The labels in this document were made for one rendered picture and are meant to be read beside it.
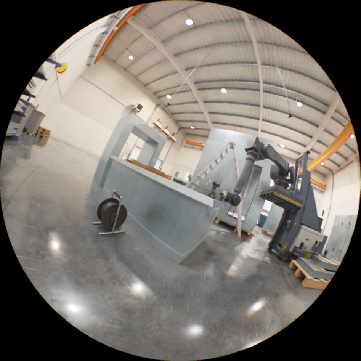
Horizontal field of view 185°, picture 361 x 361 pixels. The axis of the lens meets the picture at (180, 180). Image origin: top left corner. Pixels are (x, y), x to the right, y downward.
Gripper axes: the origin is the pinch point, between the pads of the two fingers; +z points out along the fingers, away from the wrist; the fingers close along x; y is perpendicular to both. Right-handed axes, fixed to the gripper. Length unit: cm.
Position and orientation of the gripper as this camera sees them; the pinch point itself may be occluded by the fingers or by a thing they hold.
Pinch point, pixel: (213, 190)
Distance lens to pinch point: 156.9
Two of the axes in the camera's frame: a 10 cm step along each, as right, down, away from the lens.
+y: 4.0, -9.2, 0.3
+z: -9.1, -4.0, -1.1
